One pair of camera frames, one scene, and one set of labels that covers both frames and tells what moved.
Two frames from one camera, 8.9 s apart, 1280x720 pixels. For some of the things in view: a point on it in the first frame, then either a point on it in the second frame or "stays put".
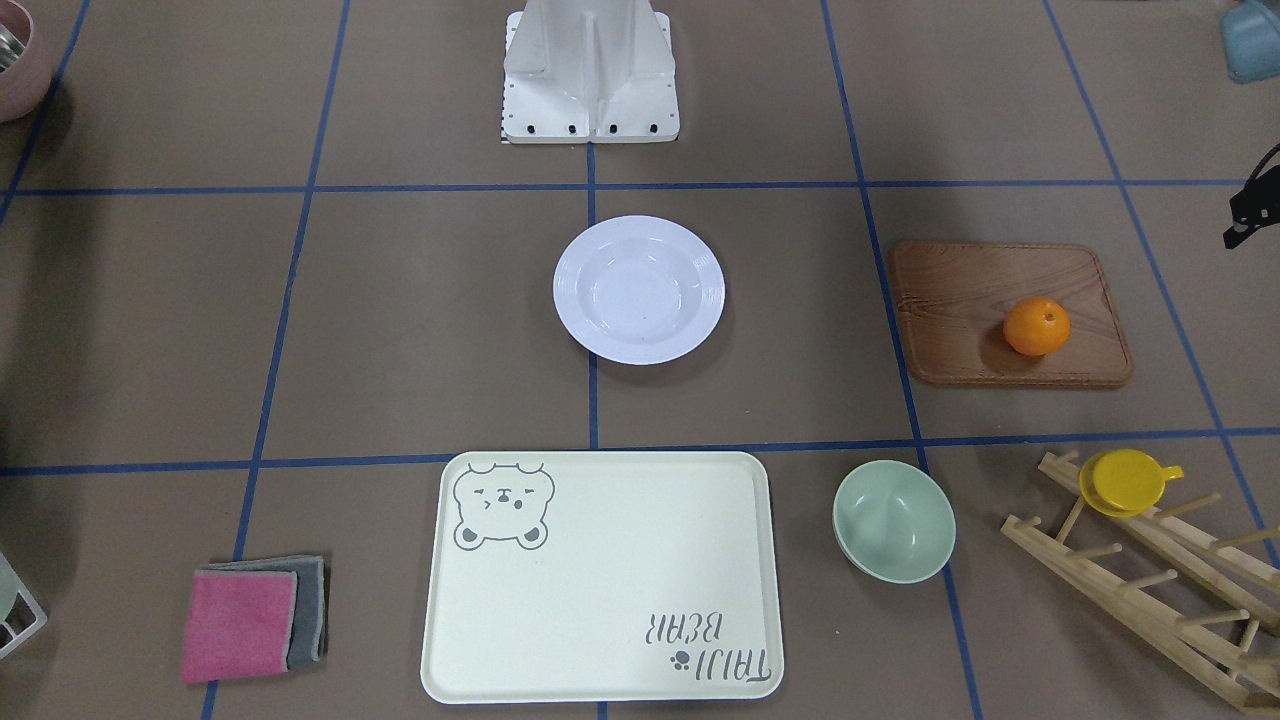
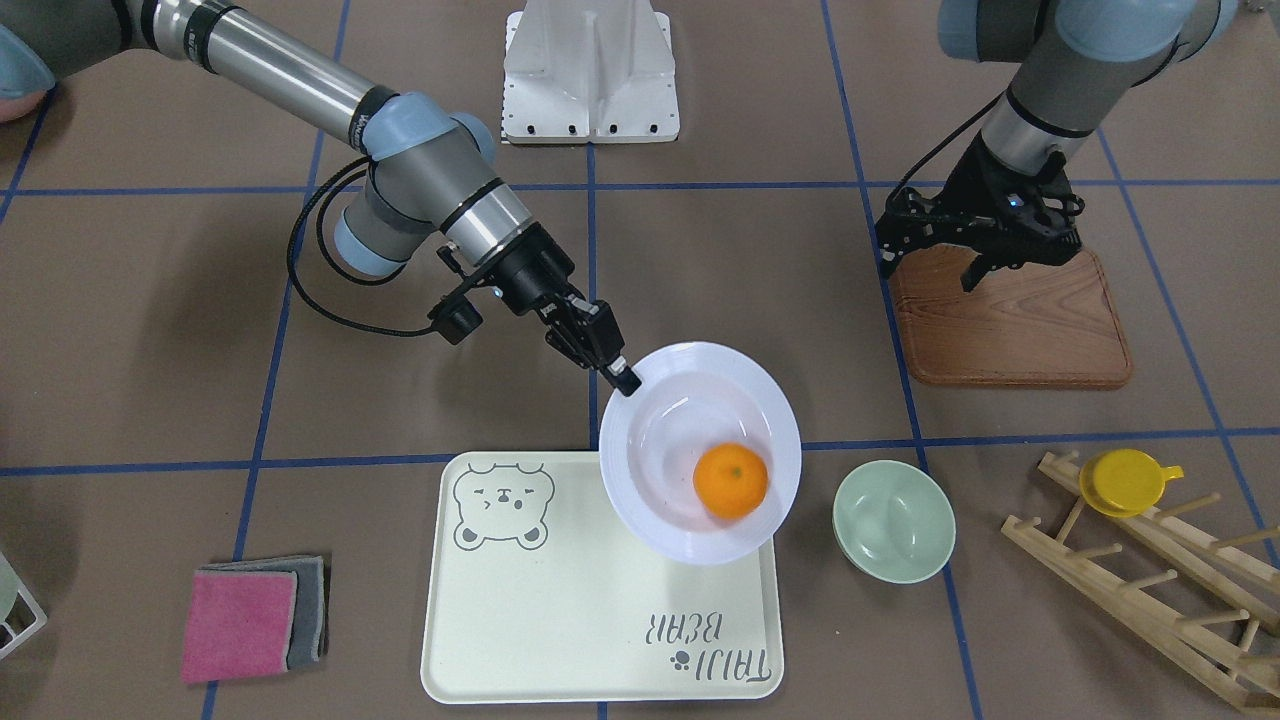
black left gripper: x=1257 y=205 to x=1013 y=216
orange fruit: x=1037 y=326 to x=730 y=480
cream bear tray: x=603 y=577 stays put
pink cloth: x=240 y=623 stays put
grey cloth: x=308 y=640 stays put
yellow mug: x=1125 y=483 stays put
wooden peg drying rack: x=1213 y=646 stays put
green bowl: x=893 y=522 stays put
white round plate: x=639 y=289 to x=695 y=397
